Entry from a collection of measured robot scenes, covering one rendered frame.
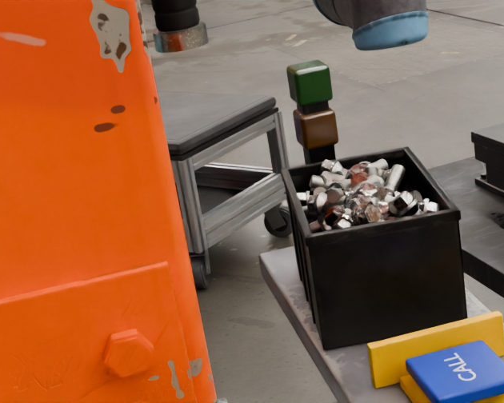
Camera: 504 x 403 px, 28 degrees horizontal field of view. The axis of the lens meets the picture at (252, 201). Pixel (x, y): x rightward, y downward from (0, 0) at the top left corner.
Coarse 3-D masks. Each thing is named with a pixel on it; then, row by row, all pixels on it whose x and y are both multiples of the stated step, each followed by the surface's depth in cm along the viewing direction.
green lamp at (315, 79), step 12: (288, 72) 109; (300, 72) 106; (312, 72) 107; (324, 72) 107; (300, 84) 107; (312, 84) 107; (324, 84) 107; (300, 96) 107; (312, 96) 108; (324, 96) 108
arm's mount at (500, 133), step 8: (488, 128) 164; (496, 128) 163; (472, 136) 164; (480, 136) 161; (488, 136) 160; (496, 136) 159; (480, 144) 162; (488, 144) 160; (496, 144) 157; (480, 152) 163; (488, 152) 161; (496, 152) 159; (480, 160) 164; (488, 160) 162; (496, 160) 159; (488, 168) 162; (496, 168) 160; (488, 176) 163; (496, 176) 160; (480, 184) 166; (488, 184) 163; (496, 184) 161; (496, 192) 161
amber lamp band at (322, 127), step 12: (300, 120) 108; (312, 120) 108; (324, 120) 109; (300, 132) 110; (312, 132) 109; (324, 132) 109; (336, 132) 109; (300, 144) 111; (312, 144) 109; (324, 144) 110
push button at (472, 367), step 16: (448, 352) 83; (464, 352) 83; (480, 352) 82; (416, 368) 81; (432, 368) 81; (448, 368) 81; (464, 368) 80; (480, 368) 80; (496, 368) 80; (432, 384) 79; (448, 384) 78; (464, 384) 78; (480, 384) 78; (496, 384) 78; (432, 400) 78; (448, 400) 77; (464, 400) 77
